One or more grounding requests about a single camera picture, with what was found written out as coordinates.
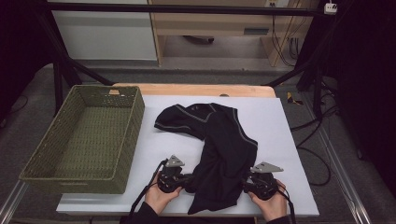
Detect black curtain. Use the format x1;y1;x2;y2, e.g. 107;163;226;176
0;0;64;122
295;0;396;190

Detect yellow black tape piece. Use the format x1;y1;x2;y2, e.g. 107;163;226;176
286;91;304;106

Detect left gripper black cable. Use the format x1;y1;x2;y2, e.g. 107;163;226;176
129;159;169;218

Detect green woven basket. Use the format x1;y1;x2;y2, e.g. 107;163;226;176
19;84;146;195

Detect person's right hand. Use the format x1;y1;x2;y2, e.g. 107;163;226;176
247;179;288;222

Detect wooden table edge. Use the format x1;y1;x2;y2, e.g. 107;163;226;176
112;82;276;99

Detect black floor cable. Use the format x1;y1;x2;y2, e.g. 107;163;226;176
289;105;340;188

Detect black metal stand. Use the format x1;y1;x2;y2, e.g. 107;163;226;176
34;0;116;118
264;0;356;120

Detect black desk cables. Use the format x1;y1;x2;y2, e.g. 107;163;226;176
270;13;302;68

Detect white cabinet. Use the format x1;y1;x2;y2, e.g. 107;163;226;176
50;0;158;62

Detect black shirt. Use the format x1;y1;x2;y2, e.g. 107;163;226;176
153;102;259;216

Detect person's left hand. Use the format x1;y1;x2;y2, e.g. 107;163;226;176
144;175;183;216

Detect aluminium rail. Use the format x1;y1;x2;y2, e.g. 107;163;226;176
0;180;27;224
314;124;373;224

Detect black metal crossbar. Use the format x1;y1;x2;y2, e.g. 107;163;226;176
46;1;326;17

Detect light wooden desk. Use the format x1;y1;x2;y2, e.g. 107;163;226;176
148;0;321;68

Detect black object under desk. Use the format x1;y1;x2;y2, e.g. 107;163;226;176
181;35;216;45

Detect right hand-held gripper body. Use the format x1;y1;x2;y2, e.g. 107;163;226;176
243;161;284;201

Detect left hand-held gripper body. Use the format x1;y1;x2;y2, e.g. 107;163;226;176
156;154;188;194

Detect white power adapter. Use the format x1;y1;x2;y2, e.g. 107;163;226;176
323;2;339;16

